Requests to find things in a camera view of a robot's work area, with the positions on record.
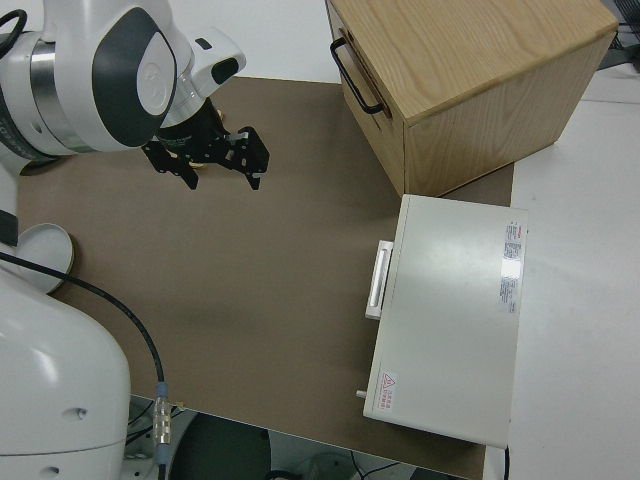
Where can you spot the light wooden drawer cabinet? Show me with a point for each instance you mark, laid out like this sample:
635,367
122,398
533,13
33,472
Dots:
475,60

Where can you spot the brown table mat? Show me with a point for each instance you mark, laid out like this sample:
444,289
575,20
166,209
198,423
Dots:
275,250

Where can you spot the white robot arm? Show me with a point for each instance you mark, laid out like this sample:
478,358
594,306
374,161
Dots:
60,375

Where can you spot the white toaster oven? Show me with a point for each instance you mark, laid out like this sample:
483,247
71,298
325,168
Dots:
450,325

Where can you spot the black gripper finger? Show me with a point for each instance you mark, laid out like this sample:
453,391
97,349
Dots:
167,157
256,152

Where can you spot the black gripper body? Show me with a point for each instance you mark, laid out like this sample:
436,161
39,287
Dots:
215,147

